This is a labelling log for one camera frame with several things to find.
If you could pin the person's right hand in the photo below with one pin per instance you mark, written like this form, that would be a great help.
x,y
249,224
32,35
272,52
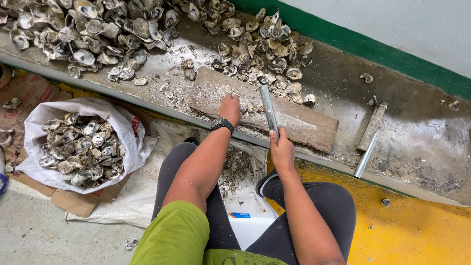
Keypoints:
x,y
282,154

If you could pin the person's left hand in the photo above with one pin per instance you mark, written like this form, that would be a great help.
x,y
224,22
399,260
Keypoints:
x,y
230,109

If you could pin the person's left fingers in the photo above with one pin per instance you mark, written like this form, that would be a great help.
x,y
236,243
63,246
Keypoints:
x,y
230,96

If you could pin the short grey metal pipe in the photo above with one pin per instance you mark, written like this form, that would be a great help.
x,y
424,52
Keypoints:
x,y
268,108

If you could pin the small crushed oyster pieces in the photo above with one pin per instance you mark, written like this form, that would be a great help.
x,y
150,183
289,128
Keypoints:
x,y
252,109

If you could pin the black wristwatch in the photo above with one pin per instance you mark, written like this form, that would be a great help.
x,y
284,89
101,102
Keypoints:
x,y
222,124

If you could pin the small heap of oyster shells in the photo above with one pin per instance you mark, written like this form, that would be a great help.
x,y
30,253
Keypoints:
x,y
265,51

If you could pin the brown wooden chopping block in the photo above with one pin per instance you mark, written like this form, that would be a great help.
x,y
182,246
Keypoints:
x,y
294,121

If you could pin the broken shell fragments in bucket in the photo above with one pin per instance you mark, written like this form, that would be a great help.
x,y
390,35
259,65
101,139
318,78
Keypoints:
x,y
235,169

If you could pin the black shoe with white stripe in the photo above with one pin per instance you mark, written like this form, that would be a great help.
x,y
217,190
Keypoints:
x,y
265,183

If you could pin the white woven sack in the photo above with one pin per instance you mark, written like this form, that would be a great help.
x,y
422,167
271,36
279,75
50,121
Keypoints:
x,y
121,121

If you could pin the white plastic bucket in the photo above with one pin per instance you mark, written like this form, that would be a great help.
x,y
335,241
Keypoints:
x,y
250,224

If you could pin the flat white sack sheet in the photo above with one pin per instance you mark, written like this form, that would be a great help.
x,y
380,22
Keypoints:
x,y
139,191

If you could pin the single oyster shell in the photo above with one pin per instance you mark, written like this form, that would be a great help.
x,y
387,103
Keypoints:
x,y
453,106
367,77
11,103
131,243
385,202

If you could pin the person's black trousers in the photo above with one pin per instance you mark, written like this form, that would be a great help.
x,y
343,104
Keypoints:
x,y
316,206

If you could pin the long grey metal pipe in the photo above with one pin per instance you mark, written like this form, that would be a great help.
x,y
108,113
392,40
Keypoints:
x,y
364,158

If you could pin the person's green shirt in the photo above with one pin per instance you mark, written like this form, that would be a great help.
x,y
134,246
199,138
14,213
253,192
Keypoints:
x,y
173,235

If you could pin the oyster shells filling sack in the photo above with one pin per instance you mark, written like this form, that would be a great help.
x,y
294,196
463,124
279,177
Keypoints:
x,y
82,149

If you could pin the large heap of oyster shells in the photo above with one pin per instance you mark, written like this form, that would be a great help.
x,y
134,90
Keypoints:
x,y
84,33

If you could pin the flattened brown cardboard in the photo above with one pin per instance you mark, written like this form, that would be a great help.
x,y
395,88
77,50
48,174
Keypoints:
x,y
22,92

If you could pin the brown tape roll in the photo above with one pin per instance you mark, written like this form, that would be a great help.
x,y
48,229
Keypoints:
x,y
4,75

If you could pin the blue and white container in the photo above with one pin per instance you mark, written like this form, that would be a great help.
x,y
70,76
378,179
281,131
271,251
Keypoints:
x,y
3,173

